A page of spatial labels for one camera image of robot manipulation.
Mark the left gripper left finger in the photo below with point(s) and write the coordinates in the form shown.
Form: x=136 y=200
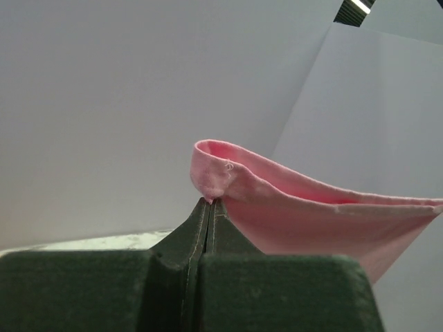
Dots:
x=187 y=240

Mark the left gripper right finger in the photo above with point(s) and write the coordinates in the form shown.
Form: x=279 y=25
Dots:
x=224 y=239

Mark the pink t-shirt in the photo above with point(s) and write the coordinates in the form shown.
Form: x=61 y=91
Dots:
x=282 y=211

